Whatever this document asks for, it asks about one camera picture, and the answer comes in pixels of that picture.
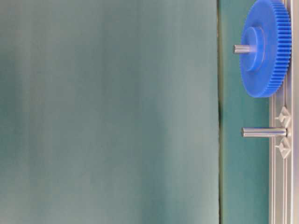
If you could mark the free steel shaft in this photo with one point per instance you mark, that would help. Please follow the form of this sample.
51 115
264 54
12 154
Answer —
263 132

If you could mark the short steel shaft through gear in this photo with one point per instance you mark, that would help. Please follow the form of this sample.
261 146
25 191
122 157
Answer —
242 49

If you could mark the large blue plastic gear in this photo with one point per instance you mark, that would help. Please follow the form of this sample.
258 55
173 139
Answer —
268 32

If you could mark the grey aluminium rail plate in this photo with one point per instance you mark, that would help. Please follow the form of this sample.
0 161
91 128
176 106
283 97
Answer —
284 151

